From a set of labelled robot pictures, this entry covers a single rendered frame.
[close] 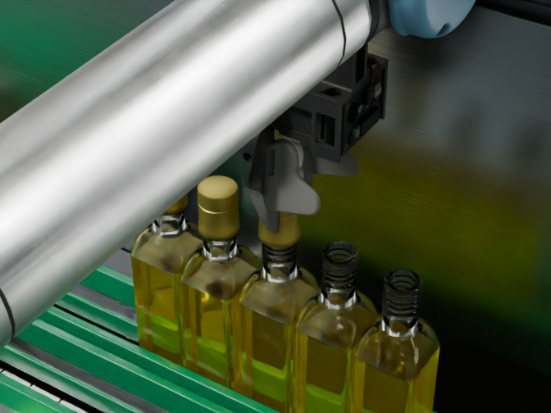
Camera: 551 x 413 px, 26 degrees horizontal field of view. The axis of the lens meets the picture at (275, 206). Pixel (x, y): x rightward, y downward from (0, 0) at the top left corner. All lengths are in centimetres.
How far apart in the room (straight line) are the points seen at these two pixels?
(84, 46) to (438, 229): 42
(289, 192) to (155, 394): 29
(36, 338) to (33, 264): 70
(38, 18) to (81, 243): 79
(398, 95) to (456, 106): 5
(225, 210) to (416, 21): 41
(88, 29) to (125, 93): 71
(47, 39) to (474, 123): 50
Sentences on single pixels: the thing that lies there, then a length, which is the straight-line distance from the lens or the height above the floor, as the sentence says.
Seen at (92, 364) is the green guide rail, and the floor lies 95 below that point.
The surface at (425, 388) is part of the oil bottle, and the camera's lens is 100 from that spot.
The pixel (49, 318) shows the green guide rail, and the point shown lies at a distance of 119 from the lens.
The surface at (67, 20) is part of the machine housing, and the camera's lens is 124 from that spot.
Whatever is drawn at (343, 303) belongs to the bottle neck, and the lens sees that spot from 97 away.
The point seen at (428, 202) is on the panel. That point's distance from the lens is 105.
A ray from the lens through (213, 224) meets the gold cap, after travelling 99.
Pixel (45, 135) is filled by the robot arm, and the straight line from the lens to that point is 50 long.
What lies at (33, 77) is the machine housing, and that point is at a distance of 132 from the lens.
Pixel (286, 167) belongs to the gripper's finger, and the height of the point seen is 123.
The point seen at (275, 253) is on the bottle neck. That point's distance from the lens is 98.
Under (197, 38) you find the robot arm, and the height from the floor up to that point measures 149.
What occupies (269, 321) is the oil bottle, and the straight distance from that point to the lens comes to 101.
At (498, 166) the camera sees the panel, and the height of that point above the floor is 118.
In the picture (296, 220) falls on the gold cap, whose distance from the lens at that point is 96.
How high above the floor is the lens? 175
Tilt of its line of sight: 38 degrees down
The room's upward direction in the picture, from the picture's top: straight up
